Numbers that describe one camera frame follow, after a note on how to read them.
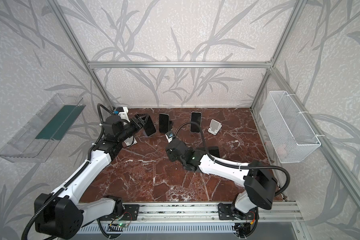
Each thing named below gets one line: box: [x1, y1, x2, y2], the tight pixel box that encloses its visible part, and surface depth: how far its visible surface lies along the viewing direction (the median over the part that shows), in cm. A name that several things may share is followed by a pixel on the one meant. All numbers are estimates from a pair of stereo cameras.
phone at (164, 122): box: [159, 113, 170, 133], surface depth 103 cm
